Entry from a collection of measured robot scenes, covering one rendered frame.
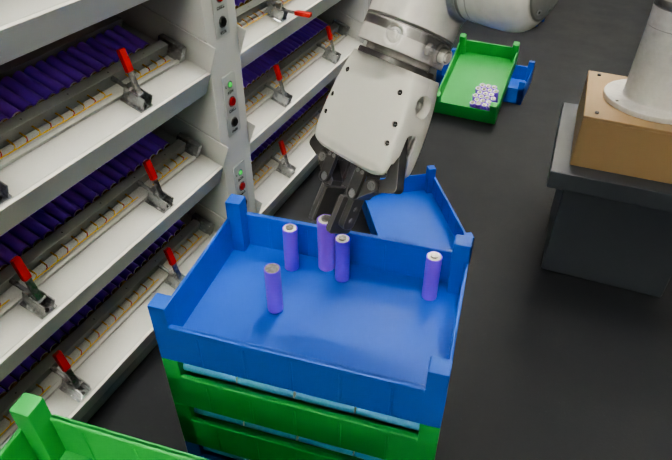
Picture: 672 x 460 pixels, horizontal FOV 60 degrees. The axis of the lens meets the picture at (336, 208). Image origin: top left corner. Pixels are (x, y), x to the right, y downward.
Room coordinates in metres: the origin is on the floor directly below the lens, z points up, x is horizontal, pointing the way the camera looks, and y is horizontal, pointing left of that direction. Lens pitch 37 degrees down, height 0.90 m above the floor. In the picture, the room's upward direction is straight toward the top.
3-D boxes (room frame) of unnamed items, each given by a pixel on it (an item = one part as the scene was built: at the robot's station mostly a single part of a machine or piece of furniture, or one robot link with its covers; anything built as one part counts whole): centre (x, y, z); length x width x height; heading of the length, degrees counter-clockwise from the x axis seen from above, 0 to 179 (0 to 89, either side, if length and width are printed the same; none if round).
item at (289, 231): (0.54, 0.06, 0.44); 0.02 x 0.02 x 0.06
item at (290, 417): (0.46, 0.02, 0.36); 0.30 x 0.20 x 0.08; 74
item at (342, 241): (0.52, -0.01, 0.44); 0.02 x 0.02 x 0.06
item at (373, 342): (0.46, 0.02, 0.44); 0.30 x 0.20 x 0.08; 74
